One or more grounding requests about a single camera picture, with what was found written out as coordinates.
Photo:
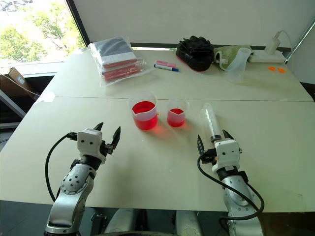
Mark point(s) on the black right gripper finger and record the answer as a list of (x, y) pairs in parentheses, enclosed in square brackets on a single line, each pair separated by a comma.
[(200, 146), (227, 136)]

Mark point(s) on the pale rounded robot leg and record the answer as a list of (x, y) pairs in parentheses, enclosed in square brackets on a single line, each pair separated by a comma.
[(188, 223), (120, 221)]

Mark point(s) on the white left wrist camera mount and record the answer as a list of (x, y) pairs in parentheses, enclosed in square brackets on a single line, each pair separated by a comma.
[(89, 142)]

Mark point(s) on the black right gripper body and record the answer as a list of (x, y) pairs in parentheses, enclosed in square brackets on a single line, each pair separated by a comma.
[(209, 156)]

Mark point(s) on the black crumpled gloves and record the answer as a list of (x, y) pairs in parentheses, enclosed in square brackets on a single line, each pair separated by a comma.
[(195, 54)]

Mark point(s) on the white power strip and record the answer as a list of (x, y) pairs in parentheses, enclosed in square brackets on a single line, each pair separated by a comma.
[(268, 57)]

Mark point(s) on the blue capped marker pen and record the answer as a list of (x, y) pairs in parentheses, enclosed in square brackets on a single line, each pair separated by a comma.
[(166, 68)]

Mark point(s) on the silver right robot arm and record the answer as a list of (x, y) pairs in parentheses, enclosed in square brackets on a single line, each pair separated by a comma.
[(246, 227)]

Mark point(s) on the pink marker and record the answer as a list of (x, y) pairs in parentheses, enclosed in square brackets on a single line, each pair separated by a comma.
[(166, 63)]

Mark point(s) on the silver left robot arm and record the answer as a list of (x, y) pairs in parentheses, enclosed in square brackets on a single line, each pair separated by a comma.
[(71, 182)]

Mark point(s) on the black table bracket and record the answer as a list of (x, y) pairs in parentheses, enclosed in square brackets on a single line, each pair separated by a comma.
[(98, 221)]

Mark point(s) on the black window frame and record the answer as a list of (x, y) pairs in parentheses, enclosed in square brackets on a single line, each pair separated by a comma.
[(78, 22)]

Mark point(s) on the clear empty plastic jug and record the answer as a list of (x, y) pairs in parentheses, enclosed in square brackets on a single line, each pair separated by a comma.
[(237, 70)]

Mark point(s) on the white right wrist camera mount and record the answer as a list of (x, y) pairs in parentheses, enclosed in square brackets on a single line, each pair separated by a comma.
[(227, 153)]

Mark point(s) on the clear plastic syringe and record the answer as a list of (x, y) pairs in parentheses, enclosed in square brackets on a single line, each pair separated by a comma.
[(211, 120)]

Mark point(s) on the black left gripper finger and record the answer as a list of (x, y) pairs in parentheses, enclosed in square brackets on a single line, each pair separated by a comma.
[(116, 137), (99, 127)]

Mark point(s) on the green cloth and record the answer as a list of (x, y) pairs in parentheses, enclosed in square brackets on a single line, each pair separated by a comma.
[(227, 54)]

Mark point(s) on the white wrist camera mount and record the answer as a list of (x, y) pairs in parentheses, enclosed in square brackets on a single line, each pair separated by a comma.
[(227, 153), (89, 142)]

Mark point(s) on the brown cardboard box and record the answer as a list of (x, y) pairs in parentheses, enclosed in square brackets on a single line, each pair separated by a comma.
[(14, 82)]

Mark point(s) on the white plug adapter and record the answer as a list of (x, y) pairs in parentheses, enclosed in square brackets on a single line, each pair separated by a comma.
[(272, 44)]

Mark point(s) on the large beaker red liquid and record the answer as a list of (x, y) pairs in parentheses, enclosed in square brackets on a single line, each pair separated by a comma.
[(144, 115)]

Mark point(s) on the plastic bag of notebooks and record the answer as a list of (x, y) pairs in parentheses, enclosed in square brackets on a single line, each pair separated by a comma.
[(118, 61)]

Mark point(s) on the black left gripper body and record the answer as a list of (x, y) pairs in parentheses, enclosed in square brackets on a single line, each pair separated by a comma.
[(107, 148)]

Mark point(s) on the black slanted pole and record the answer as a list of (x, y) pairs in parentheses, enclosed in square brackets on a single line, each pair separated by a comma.
[(299, 41)]

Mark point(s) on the small beaker red liquid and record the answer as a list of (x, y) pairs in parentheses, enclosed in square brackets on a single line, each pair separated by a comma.
[(176, 116)]

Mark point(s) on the grey metal frame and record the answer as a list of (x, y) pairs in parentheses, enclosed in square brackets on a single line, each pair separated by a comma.
[(12, 104)]

